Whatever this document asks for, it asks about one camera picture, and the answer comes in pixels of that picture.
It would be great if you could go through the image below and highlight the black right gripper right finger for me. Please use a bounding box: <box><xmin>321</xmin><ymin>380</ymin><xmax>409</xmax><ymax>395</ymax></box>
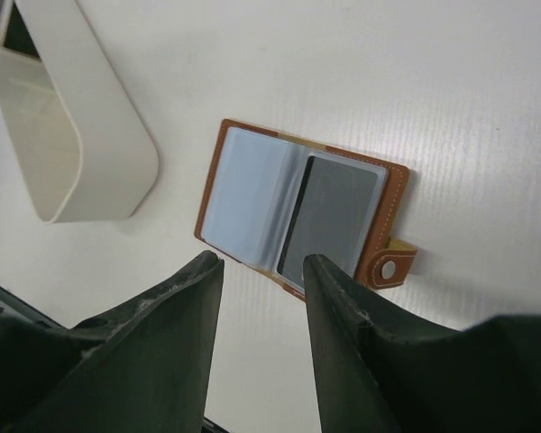
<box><xmin>304</xmin><ymin>255</ymin><xmax>541</xmax><ymax>432</ymax></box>

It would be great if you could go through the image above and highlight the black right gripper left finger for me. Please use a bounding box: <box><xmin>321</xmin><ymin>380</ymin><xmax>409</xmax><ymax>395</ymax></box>
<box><xmin>0</xmin><ymin>251</ymin><xmax>225</xmax><ymax>432</ymax></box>

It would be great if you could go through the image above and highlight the grey credit card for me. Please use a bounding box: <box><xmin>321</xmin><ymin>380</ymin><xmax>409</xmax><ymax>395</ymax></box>
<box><xmin>277</xmin><ymin>155</ymin><xmax>388</xmax><ymax>288</ymax></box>

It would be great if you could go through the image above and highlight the brown leather card holder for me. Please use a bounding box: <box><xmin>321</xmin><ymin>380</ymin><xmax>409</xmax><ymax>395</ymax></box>
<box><xmin>194</xmin><ymin>119</ymin><xmax>417</xmax><ymax>298</ymax></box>

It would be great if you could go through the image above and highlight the white oblong plastic tray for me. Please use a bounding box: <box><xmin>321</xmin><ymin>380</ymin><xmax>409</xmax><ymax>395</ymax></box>
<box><xmin>0</xmin><ymin>1</ymin><xmax>160</xmax><ymax>224</ymax></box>

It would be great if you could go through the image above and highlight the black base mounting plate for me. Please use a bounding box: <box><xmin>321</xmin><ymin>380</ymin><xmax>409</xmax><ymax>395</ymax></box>
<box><xmin>0</xmin><ymin>286</ymin><xmax>68</xmax><ymax>338</ymax></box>

